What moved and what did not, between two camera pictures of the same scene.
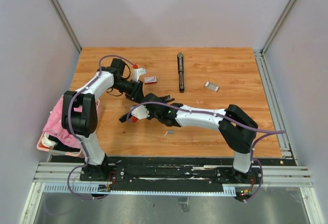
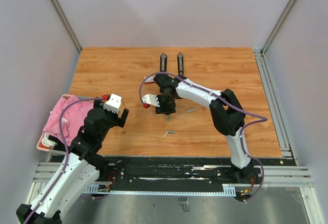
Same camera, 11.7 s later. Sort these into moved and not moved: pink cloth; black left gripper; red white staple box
Moved: black left gripper
Not moved: red white staple box; pink cloth
